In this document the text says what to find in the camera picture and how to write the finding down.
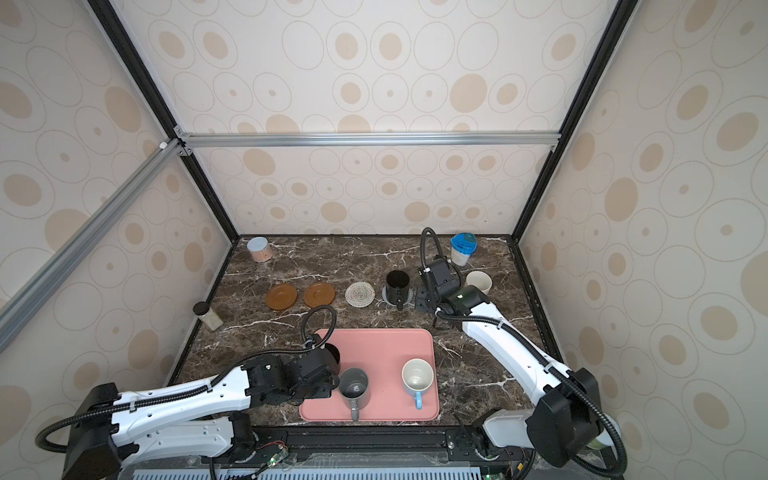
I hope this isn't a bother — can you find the brown wooden coaster front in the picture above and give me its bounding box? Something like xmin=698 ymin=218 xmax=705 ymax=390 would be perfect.
xmin=304 ymin=282 xmax=336 ymax=309

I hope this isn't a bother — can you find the silver aluminium frame bar left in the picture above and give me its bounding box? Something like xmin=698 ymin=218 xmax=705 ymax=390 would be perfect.
xmin=1 ymin=138 xmax=181 ymax=350

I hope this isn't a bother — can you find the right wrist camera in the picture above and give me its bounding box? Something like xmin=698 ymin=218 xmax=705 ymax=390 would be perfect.
xmin=421 ymin=256 xmax=462 ymax=298

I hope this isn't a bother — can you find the white cup blue lid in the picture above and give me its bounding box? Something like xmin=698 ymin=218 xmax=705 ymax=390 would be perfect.
xmin=451 ymin=232 xmax=478 ymax=267

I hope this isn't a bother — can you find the blue woven coaster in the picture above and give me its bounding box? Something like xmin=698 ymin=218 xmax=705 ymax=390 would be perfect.
xmin=381 ymin=286 xmax=414 ymax=308

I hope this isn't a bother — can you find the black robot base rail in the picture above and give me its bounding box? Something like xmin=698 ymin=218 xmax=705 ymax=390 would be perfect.
xmin=104 ymin=422 xmax=625 ymax=480

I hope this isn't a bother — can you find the blue handled white mug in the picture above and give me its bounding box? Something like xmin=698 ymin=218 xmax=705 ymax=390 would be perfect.
xmin=401 ymin=358 xmax=435 ymax=410

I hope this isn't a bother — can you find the silver aluminium frame bar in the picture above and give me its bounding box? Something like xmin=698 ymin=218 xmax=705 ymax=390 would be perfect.
xmin=1 ymin=138 xmax=181 ymax=350
xmin=180 ymin=131 xmax=561 ymax=148

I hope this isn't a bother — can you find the small bottle black cap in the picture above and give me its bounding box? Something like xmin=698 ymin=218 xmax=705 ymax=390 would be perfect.
xmin=193 ymin=301 xmax=223 ymax=331

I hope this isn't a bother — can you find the grey mug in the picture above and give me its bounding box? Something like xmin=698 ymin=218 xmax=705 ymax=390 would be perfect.
xmin=338 ymin=367 xmax=370 ymax=422

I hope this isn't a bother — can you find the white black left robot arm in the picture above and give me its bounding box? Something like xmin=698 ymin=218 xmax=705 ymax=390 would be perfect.
xmin=35 ymin=305 xmax=340 ymax=479

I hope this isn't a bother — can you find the brown wooden coaster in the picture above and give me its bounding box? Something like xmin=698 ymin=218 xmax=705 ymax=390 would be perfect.
xmin=304 ymin=282 xmax=336 ymax=309
xmin=265 ymin=283 xmax=298 ymax=311

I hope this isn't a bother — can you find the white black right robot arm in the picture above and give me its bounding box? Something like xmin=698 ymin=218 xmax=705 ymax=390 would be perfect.
xmin=418 ymin=227 xmax=628 ymax=478

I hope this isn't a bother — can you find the pink jar grey lid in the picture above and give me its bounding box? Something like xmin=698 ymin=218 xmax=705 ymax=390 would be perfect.
xmin=246 ymin=237 xmax=273 ymax=263

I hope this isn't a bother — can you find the silver aluminium frame bar rear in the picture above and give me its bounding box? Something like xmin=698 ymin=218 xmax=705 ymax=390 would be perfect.
xmin=180 ymin=131 xmax=561 ymax=148

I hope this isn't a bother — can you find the black mug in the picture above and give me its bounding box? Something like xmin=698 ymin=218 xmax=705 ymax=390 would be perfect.
xmin=385 ymin=270 xmax=410 ymax=291
xmin=323 ymin=343 xmax=341 ymax=376

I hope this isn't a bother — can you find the multicolour woven coaster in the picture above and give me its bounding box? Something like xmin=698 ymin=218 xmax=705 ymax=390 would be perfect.
xmin=345 ymin=281 xmax=376 ymax=308

